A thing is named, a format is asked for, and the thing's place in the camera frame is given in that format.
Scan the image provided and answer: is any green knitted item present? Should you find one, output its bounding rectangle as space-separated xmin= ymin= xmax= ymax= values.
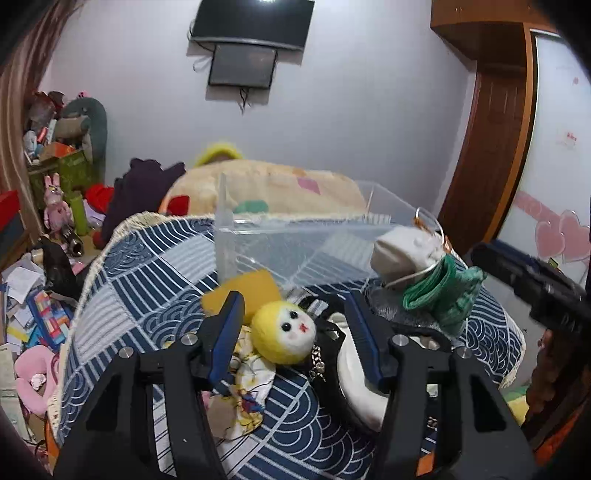
xmin=402 ymin=254 xmax=486 ymax=330

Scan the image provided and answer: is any green cylinder bottle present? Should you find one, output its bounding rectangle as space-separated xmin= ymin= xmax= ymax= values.
xmin=69 ymin=191 xmax=89 ymax=236

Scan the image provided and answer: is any clear plastic storage box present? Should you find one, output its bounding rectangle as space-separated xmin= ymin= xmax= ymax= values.
xmin=214 ymin=181 xmax=443 ymax=290

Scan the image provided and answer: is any small wall monitor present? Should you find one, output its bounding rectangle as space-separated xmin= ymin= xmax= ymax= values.
xmin=208 ymin=43 xmax=277 ymax=90

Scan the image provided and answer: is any green grey plush toy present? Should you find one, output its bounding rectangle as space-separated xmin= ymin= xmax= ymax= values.
xmin=54 ymin=97 xmax=107 ymax=183

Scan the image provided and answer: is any silver glitter item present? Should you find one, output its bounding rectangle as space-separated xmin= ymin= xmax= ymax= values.
xmin=363 ymin=285 xmax=467 ymax=338

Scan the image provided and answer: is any beige patterned blanket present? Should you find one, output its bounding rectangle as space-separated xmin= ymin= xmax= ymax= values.
xmin=158 ymin=159 xmax=367 ymax=216

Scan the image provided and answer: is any yellow felt doll head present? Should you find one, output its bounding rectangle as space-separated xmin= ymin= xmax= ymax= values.
xmin=250 ymin=301 xmax=317 ymax=365

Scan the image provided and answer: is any black wall television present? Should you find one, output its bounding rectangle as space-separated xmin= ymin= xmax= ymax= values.
xmin=190 ymin=0 xmax=315 ymax=51

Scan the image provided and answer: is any pink rabbit figure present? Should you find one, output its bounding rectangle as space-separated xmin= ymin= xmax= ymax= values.
xmin=43 ymin=172 xmax=74 ymax=234

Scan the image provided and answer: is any green cardboard box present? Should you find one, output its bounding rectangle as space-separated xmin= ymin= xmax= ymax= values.
xmin=27 ymin=150 xmax=105 ymax=210

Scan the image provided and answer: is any white drawstring pouch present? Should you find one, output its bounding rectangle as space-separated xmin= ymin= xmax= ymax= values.
xmin=370 ymin=225 xmax=446 ymax=281

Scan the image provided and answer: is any yellow sponge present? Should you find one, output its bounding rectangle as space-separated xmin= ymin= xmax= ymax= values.
xmin=201 ymin=269 xmax=281 ymax=325

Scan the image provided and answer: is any dark purple garment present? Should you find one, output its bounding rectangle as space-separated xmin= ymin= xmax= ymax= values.
xmin=100 ymin=158 xmax=186 ymax=244

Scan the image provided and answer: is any blue white patterned blanket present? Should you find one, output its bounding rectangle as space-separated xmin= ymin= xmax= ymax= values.
xmin=48 ymin=211 xmax=528 ymax=480

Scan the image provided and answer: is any person's right hand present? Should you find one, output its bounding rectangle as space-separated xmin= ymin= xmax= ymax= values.
xmin=522 ymin=329 xmax=590 ymax=451

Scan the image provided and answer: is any floral fabric scrunchie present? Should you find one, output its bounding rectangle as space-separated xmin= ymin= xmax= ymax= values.
xmin=201 ymin=326 xmax=276 ymax=441

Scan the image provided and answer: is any colourful book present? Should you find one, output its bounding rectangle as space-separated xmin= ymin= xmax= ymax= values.
xmin=27 ymin=290 xmax=71 ymax=352

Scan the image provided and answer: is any pink plush toy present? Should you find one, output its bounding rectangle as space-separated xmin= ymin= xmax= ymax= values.
xmin=14 ymin=345 xmax=59 ymax=417

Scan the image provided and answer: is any black plastic bag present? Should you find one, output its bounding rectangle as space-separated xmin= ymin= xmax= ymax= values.
xmin=39 ymin=236 xmax=82 ymax=300

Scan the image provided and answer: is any yellow fuzzy headband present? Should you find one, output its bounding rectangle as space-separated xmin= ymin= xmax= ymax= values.
xmin=194 ymin=142 xmax=243 ymax=168

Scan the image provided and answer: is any black cylindrical lens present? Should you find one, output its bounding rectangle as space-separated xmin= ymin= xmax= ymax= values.
xmin=60 ymin=225 xmax=84 ymax=258

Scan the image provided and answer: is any red plush item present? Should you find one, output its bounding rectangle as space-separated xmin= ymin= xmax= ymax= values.
xmin=84 ymin=184 xmax=114 ymax=214

